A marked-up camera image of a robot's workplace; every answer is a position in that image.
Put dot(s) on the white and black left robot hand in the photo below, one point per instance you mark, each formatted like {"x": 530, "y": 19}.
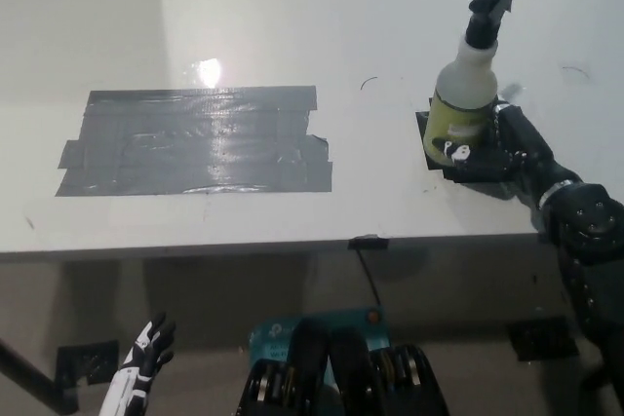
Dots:
{"x": 139, "y": 372}

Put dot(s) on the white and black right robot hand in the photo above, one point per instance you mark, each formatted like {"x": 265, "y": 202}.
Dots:
{"x": 517, "y": 153}

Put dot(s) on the spray bottle with green label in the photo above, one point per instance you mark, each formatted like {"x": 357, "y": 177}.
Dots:
{"x": 463, "y": 104}

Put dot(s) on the black robot torso blocks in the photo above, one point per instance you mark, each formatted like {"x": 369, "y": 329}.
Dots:
{"x": 341, "y": 377}

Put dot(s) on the black tape square patch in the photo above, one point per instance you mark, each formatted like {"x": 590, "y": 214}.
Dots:
{"x": 487, "y": 170}

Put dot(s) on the black table leg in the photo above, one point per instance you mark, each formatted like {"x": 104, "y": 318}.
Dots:
{"x": 29, "y": 377}

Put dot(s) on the teal router box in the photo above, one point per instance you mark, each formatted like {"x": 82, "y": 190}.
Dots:
{"x": 273, "y": 338}

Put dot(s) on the grey duct tape patch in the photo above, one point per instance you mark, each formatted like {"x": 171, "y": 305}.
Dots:
{"x": 195, "y": 143}

